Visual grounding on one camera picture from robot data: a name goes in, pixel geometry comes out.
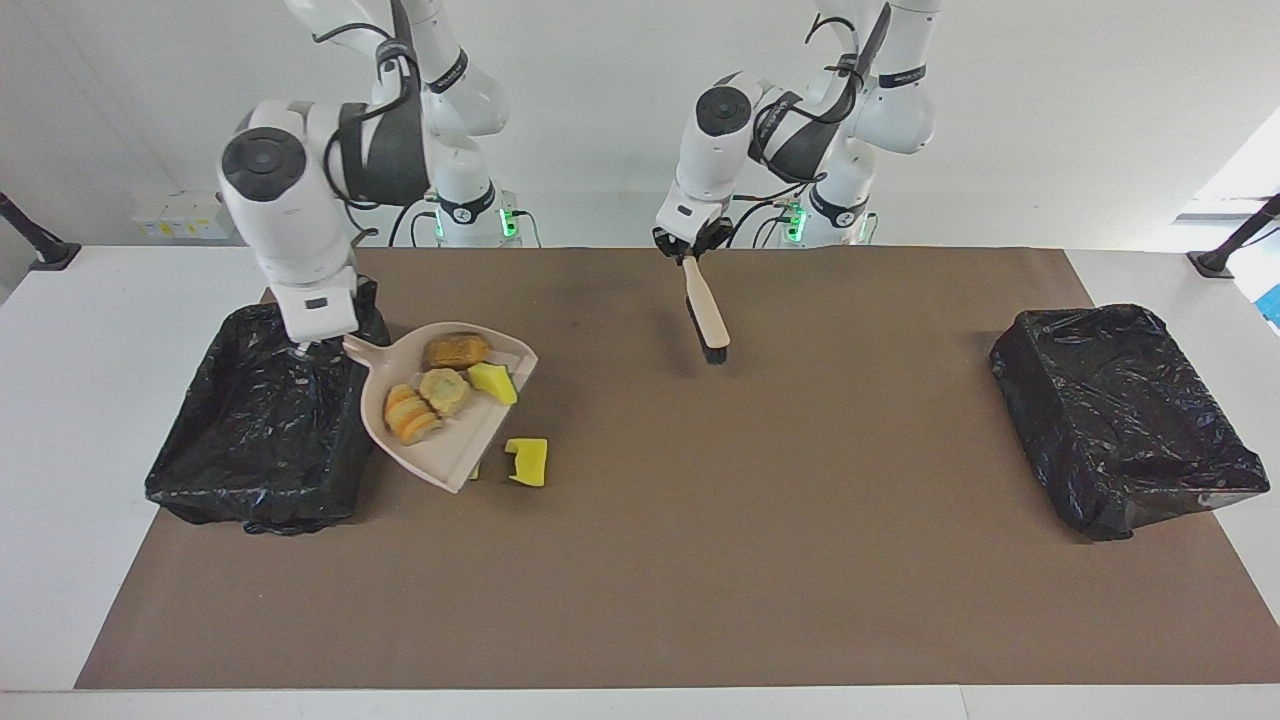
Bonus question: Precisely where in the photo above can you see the brown bread roll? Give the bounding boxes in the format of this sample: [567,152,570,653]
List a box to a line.
[422,332,493,372]

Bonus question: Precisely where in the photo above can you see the white wall socket box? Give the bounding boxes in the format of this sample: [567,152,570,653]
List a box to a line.
[132,191,240,242]

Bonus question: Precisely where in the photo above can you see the black stand with base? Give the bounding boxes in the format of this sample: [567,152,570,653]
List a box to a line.
[0,192,82,272]
[1187,194,1280,280]

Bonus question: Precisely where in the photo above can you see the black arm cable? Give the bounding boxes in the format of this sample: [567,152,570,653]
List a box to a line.
[312,20,426,246]
[745,10,883,213]

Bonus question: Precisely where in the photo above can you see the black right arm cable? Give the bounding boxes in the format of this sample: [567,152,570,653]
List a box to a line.
[312,20,426,246]

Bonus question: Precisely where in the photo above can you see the brown paper table mat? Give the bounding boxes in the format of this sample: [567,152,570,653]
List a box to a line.
[75,247,1280,691]

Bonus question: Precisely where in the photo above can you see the black bag lined bin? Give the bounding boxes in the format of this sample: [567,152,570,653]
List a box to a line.
[989,303,1272,543]
[145,280,395,537]

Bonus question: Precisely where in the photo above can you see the black right base cable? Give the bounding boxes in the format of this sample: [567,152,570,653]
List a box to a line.
[386,193,433,248]

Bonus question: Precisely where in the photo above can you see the black base cable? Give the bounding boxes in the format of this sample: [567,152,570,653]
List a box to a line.
[727,197,798,248]
[386,193,433,248]

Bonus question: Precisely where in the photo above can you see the beige plastic dustpan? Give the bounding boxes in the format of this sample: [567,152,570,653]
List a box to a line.
[343,321,539,495]

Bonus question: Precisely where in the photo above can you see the pale ridged pastry piece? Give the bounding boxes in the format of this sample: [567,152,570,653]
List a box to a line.
[419,367,472,417]

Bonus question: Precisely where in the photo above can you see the small yellow sponge piece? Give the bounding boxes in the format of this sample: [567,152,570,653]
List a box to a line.
[467,362,520,407]

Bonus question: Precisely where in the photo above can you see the notched yellow sponge piece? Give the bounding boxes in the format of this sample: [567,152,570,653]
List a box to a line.
[504,437,549,488]

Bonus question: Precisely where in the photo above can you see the black left base cable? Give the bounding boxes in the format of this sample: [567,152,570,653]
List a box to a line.
[727,197,798,248]

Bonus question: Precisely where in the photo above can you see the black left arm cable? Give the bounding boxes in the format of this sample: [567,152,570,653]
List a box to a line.
[745,10,883,213]

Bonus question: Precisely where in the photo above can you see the striped orange croissant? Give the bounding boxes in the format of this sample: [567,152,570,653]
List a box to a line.
[384,384,445,446]

